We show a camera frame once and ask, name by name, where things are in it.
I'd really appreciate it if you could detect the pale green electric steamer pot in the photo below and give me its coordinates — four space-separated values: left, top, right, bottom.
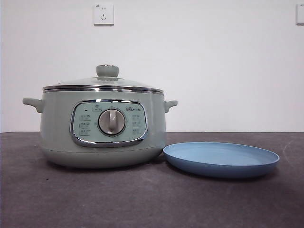
22 87 178 170

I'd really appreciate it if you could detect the white wall power socket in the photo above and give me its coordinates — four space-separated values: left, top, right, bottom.
93 4 115 26

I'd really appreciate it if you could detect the white wall switch plate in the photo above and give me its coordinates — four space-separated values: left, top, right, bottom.
295 3 304 26

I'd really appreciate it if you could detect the glass lid with green knob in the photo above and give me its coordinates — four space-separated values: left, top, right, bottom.
42 64 164 92

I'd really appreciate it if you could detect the blue round plate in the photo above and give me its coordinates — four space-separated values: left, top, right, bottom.
162 142 280 179

